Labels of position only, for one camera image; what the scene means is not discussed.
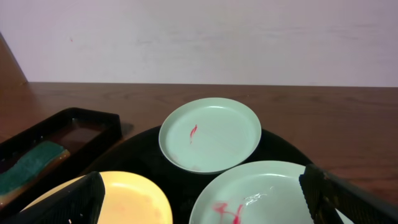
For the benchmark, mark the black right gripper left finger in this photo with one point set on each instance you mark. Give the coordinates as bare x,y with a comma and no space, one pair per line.
79,202

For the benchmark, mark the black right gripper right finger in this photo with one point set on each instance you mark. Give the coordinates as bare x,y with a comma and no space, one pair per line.
327,196

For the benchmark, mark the yellow plate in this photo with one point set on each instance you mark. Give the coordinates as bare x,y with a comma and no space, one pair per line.
128,198

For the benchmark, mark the large green plate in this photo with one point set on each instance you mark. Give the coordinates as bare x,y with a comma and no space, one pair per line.
265,192

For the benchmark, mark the green yellow sponge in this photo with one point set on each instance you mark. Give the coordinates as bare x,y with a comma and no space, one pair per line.
30,168

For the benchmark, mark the small green plate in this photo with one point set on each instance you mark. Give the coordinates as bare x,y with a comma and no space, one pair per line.
209,135

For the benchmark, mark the rectangular black water tray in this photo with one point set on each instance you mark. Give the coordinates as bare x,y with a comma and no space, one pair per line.
85,134

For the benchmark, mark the round black tray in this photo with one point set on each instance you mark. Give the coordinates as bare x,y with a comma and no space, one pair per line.
141,155

